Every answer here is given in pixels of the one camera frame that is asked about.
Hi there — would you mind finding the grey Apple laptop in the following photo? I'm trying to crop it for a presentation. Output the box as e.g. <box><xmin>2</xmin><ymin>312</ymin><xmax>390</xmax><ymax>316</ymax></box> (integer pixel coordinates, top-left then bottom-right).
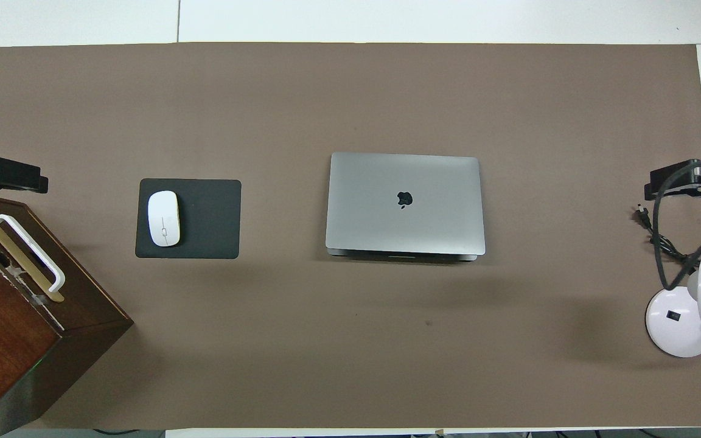
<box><xmin>325</xmin><ymin>151</ymin><xmax>486</xmax><ymax>263</ymax></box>

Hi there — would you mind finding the brown table mat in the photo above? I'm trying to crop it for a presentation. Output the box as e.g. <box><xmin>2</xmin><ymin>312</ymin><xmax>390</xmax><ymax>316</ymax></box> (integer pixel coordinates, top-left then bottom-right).
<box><xmin>0</xmin><ymin>43</ymin><xmax>701</xmax><ymax>429</ymax></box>

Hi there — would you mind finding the black mouse pad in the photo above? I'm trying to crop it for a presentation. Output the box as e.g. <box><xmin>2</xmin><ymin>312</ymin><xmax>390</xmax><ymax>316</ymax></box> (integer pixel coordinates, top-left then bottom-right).
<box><xmin>135</xmin><ymin>178</ymin><xmax>242</xmax><ymax>260</ymax></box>

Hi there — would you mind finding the white computer mouse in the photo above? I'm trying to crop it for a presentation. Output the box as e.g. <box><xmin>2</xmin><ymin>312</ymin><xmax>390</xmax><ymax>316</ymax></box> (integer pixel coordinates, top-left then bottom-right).
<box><xmin>147</xmin><ymin>190</ymin><xmax>181</xmax><ymax>248</ymax></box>

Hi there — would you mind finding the white desk lamp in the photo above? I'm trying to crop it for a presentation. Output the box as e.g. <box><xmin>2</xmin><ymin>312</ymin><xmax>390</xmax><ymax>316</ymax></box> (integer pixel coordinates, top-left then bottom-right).
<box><xmin>645</xmin><ymin>251</ymin><xmax>701</xmax><ymax>358</ymax></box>

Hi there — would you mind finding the black lamp power cable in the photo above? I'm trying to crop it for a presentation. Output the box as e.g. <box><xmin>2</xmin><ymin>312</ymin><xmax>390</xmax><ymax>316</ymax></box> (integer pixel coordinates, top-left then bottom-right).
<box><xmin>633</xmin><ymin>156</ymin><xmax>701</xmax><ymax>290</ymax></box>

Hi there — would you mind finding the white box handle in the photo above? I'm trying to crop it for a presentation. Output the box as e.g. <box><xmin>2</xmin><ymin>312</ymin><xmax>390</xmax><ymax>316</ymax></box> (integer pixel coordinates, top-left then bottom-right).
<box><xmin>0</xmin><ymin>214</ymin><xmax>66</xmax><ymax>294</ymax></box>

